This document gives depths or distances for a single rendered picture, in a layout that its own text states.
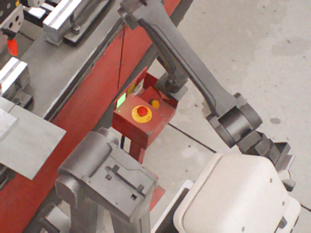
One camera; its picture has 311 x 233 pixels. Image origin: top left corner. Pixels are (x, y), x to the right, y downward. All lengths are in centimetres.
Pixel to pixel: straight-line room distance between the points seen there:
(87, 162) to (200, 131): 199
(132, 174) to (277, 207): 44
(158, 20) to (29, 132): 53
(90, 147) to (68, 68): 103
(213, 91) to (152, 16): 23
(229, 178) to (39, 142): 62
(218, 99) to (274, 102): 172
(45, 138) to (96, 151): 73
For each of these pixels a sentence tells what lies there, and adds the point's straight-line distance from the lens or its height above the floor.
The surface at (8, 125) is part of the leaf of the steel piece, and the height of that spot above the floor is 100.
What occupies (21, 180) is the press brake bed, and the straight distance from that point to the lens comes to 172.
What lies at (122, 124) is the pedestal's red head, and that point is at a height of 74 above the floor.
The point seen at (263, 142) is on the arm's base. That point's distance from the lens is 121.
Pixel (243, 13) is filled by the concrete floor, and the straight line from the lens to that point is 325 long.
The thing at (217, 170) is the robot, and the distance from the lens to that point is 104.
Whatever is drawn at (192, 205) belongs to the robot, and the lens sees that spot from 100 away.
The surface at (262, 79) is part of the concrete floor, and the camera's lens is 295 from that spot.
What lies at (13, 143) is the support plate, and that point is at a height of 100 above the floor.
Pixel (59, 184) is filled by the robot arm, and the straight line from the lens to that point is 70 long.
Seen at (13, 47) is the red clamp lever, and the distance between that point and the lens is 137.
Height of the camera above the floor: 225
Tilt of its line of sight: 59 degrees down
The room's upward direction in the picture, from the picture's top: 7 degrees clockwise
